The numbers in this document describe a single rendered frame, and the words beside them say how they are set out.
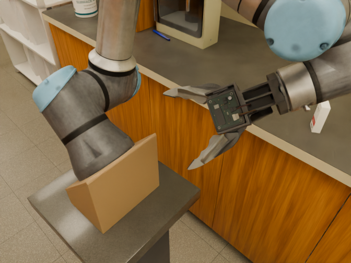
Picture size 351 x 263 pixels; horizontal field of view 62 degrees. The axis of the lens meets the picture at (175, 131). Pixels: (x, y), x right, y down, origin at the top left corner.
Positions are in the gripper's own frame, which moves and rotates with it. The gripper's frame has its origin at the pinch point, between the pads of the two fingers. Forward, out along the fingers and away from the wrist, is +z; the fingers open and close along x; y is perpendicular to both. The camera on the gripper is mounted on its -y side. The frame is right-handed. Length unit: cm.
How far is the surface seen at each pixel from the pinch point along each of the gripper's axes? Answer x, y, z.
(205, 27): -47, -76, -7
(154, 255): 31, -31, 28
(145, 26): -67, -89, 23
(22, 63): -139, -188, 188
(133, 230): 17.8, -9.4, 19.8
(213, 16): -51, -77, -11
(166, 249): 32, -37, 26
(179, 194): 14.0, -19.8, 9.8
